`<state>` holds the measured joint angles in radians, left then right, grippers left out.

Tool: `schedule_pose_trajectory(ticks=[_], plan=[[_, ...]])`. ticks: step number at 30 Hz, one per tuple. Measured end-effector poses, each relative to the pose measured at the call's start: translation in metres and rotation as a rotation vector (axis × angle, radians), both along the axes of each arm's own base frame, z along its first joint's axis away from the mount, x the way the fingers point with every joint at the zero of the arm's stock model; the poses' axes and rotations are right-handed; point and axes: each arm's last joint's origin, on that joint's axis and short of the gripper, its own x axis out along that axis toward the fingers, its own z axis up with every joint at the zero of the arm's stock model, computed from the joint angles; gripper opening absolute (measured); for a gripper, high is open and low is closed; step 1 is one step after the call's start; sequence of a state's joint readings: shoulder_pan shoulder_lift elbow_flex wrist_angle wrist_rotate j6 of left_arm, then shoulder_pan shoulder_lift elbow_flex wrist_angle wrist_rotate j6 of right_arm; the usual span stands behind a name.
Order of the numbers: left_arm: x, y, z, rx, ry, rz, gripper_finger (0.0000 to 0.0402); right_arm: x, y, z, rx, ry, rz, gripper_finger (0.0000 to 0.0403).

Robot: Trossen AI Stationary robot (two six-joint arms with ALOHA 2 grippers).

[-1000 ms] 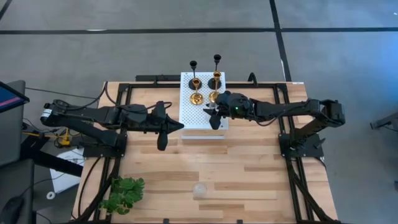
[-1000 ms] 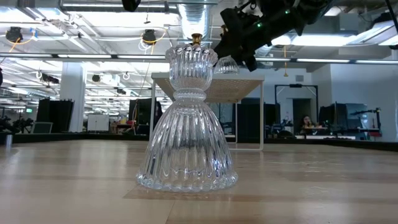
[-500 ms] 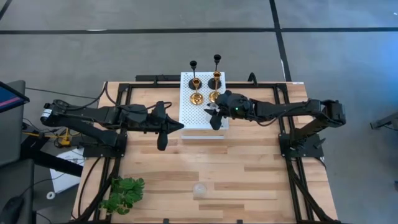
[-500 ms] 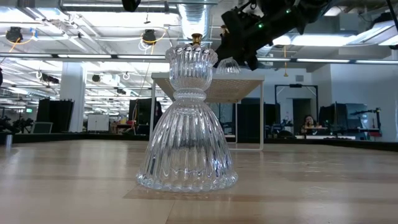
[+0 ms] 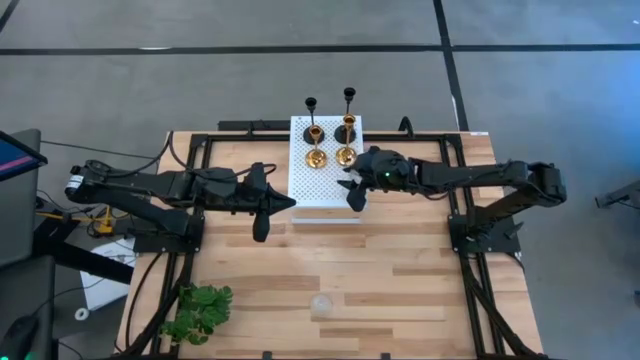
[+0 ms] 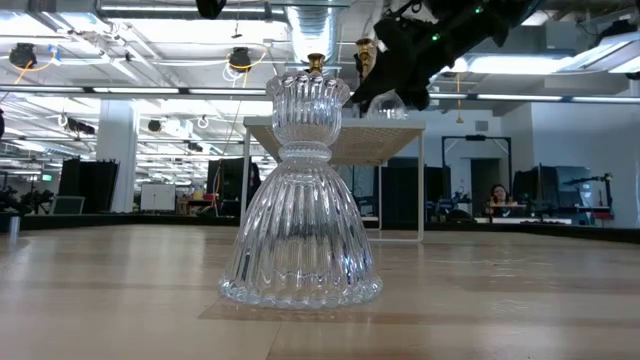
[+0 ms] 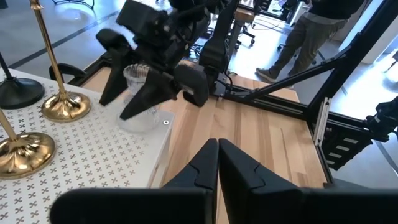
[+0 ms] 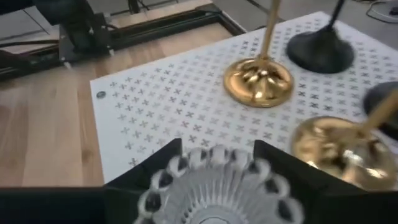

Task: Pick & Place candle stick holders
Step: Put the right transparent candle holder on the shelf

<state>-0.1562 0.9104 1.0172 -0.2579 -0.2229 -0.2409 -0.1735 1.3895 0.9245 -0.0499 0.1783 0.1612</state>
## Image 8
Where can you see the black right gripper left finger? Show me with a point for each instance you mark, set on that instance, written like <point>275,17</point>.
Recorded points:
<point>62,205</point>

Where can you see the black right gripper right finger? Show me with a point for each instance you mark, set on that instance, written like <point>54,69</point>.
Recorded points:
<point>342,208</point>

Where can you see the gold candlestick holder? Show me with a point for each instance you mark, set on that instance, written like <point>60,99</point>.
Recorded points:
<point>258,84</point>
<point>335,146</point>

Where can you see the clear ribbed glass candle holder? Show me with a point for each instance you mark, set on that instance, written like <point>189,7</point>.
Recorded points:
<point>217,186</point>

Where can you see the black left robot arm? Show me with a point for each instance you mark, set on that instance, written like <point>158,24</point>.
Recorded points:
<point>77,28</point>

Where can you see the white perforated metal shelf riser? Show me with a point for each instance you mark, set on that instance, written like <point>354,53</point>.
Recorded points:
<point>174,105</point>

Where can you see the black aluminium table frame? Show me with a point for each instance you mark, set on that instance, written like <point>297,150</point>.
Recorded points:
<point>174,26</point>

